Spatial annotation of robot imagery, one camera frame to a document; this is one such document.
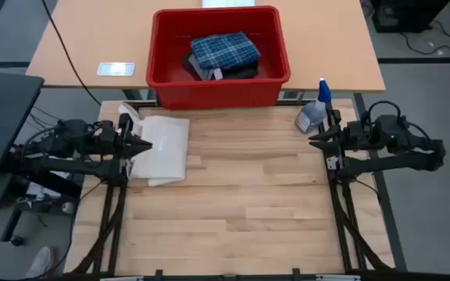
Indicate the black computer case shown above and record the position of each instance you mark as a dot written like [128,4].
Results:
[404,15]

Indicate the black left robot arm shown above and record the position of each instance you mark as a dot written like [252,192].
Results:
[76,167]

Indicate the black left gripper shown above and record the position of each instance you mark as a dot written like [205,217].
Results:
[109,138]

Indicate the silver phone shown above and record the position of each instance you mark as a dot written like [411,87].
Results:
[115,69]

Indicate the red plastic bin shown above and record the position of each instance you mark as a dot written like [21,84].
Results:
[217,95]

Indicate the white folded cloth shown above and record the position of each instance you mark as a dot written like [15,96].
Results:
[166,148]

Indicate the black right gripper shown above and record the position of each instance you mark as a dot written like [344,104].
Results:
[356,136]

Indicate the blue plaid cloth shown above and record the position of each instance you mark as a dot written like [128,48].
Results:
[225,50]

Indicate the white paper sheet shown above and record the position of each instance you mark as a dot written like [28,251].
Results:
[228,3]

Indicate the black desk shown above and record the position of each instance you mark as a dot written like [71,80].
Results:
[10,117]

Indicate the white plastic device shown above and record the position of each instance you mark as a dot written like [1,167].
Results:
[43,191]

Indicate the black cloth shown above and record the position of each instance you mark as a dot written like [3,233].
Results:
[240,72]

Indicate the spray bottle with blue nozzle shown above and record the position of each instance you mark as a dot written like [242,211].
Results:
[309,117]

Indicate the person's foot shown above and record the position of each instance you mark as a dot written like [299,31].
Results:
[39,263]

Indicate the black aluminium frame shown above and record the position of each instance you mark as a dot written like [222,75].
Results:
[229,278]

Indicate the white metal bracket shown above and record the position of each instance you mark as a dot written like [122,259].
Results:
[331,163]

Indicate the grey cloth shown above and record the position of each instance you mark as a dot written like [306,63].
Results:
[205,72]

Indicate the beige wooden desk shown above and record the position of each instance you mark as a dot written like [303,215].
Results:
[92,39]

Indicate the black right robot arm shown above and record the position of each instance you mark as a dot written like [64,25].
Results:
[397,162]

